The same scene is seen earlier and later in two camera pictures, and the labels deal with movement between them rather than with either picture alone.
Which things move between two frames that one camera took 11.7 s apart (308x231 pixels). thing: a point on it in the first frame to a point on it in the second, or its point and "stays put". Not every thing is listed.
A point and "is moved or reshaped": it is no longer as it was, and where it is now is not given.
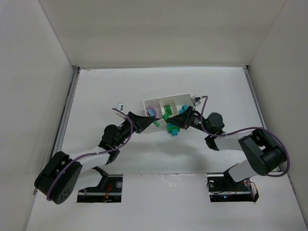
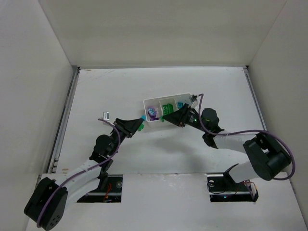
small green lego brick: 168,109 stays put
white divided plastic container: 164,108 stays put
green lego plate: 165,117 to 170,108
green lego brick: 170,128 is moved or reshaped
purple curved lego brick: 152,111 stays put
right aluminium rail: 249,76 stays put
